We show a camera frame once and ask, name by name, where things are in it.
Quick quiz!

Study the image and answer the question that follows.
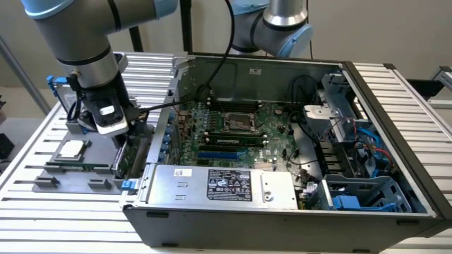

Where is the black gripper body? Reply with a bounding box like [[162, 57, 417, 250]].
[[77, 77, 146, 133]]

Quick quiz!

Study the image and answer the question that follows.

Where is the graphics card green board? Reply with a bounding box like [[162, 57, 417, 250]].
[[110, 128, 150, 178]]

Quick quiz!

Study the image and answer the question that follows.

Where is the black stand pole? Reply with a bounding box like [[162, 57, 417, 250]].
[[127, 26, 145, 52], [178, 0, 194, 52]]

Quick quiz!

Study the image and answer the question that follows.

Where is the silver CPU chip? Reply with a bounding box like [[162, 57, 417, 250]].
[[57, 141, 87, 160]]

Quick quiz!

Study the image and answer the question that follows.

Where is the green RAM stick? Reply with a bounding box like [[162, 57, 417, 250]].
[[45, 162, 110, 170]]

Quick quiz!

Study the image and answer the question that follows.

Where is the CPU socket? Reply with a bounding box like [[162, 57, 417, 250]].
[[219, 112, 258, 132]]

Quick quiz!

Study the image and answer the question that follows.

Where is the grey parts rack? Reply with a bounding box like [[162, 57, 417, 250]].
[[30, 118, 150, 196]]

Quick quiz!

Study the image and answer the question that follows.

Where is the blue expansion slot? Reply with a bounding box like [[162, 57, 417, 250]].
[[195, 150, 247, 162]]

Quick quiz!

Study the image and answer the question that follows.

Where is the RAM stick with white label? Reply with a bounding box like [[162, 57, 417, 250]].
[[203, 135, 266, 146]]

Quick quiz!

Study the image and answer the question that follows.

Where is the black expansion slot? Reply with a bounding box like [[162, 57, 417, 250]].
[[198, 144, 265, 153]]

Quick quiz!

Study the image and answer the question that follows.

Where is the black object beside table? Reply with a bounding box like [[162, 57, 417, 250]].
[[0, 133, 15, 160]]

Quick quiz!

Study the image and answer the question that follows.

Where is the silver power supply unit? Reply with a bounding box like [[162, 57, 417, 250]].
[[145, 165, 301, 210]]

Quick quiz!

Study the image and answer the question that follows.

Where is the green motherboard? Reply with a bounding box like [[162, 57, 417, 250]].
[[171, 99, 305, 174]]

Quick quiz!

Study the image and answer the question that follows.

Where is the grey metal disk bay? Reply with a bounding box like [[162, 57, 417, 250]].
[[302, 72, 373, 145]]

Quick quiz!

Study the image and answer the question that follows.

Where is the black open PC case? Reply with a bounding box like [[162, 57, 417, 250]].
[[118, 51, 446, 252]]

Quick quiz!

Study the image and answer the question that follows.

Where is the grey drive cage blue latch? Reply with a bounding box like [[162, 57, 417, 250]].
[[321, 174, 414, 213]]

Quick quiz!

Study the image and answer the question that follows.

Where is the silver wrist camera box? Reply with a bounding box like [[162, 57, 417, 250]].
[[91, 98, 127, 136]]

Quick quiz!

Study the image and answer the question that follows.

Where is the short black wrist cable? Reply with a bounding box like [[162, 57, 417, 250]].
[[65, 69, 86, 123]]

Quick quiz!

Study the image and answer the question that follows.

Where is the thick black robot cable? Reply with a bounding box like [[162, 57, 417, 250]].
[[137, 0, 235, 115]]

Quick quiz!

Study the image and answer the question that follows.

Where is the thin black wire loop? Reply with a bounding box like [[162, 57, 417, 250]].
[[289, 75, 322, 125]]

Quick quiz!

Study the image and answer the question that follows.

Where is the blue data wire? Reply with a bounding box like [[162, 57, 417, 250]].
[[351, 126, 385, 159]]

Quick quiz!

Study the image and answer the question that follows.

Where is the red wire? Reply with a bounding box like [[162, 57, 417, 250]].
[[362, 148, 393, 173]]

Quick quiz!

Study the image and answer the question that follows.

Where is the aluminium frame profile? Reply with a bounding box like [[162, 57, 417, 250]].
[[426, 66, 452, 108]]

